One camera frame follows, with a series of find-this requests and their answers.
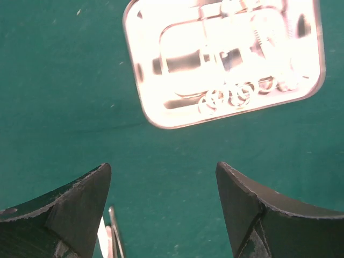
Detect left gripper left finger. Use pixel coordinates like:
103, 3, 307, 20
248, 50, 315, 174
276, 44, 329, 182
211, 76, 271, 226
1, 163, 111, 258

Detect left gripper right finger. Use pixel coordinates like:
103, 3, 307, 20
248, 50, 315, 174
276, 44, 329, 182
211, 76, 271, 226
216, 162, 343, 257

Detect steel tweezers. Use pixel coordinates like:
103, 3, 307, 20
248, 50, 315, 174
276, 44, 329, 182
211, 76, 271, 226
109, 206, 126, 258
97, 218, 114, 258

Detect dark green surgical cloth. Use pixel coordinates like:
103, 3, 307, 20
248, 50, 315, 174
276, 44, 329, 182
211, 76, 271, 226
1, 1, 343, 257

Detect steel instrument tray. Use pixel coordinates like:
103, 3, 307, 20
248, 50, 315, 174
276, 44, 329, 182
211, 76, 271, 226
123, 1, 326, 129

